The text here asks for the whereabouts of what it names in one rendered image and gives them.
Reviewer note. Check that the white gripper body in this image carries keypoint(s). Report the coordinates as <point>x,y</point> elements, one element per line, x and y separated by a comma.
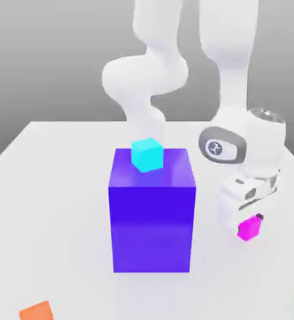
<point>227,215</point>

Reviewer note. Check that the small magenta cube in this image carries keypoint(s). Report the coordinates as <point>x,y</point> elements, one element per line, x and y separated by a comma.
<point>248,228</point>

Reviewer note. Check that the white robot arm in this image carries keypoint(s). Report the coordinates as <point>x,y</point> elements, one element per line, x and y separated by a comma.
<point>144,75</point>

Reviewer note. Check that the small cyan cube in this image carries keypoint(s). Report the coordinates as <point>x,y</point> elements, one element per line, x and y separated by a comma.
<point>146,155</point>

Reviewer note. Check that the small orange cube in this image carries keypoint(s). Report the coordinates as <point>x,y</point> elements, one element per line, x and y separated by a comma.
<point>36,312</point>

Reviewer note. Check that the large blue box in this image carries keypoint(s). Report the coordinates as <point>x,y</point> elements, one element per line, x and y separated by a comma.
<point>151,225</point>

